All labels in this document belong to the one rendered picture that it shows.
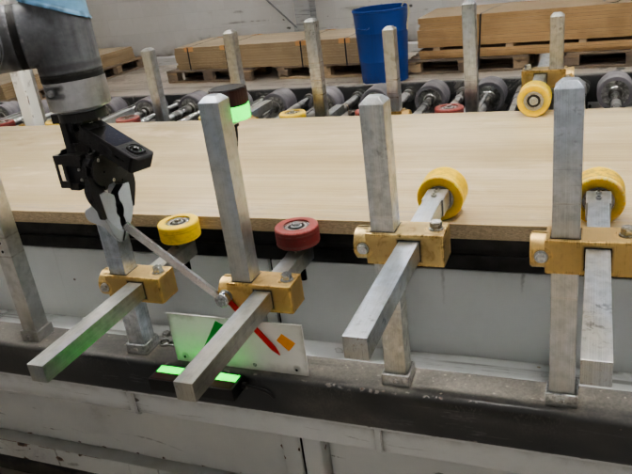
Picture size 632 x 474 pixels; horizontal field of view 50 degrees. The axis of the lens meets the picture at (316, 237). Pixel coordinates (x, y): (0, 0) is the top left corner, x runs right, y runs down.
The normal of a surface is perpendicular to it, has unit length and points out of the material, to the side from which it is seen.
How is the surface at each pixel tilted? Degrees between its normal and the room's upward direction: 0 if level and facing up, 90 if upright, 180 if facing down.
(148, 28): 90
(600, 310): 0
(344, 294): 90
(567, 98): 90
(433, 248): 90
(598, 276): 0
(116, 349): 0
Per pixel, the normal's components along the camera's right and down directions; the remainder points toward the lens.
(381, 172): -0.36, 0.42
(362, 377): -0.12, -0.91
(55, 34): 0.28, 0.33
